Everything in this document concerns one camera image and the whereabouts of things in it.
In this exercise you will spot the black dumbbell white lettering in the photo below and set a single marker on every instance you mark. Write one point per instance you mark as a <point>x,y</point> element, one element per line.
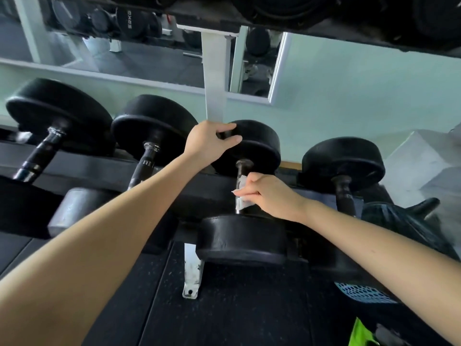
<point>245,241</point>

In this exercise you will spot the person's left forearm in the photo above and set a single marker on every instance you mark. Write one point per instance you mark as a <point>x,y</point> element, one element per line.
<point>90,255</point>

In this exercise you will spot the person's right hand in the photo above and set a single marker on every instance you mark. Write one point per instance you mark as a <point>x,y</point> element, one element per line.
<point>277,198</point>

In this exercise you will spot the person's right forearm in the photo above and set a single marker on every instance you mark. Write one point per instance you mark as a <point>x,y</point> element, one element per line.
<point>389,248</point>

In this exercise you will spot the black dumbbell rack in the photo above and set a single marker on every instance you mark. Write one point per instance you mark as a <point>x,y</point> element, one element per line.
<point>90,165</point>

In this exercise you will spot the blue plastic trash basket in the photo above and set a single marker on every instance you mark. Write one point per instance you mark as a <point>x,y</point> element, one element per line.
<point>363,293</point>

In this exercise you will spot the white wet wipe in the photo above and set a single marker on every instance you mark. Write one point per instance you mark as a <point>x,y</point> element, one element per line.
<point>240,203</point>

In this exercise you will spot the person's left hand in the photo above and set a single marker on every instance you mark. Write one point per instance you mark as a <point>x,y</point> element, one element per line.
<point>205,144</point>

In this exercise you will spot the green wet wipes pack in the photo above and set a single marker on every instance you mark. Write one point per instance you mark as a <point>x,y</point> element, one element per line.
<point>360,335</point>

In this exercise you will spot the black kettlebell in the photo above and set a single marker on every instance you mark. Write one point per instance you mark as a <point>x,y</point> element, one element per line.
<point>425,207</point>

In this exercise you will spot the white metal rack leg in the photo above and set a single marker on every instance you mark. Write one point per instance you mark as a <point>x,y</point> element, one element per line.
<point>216,86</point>

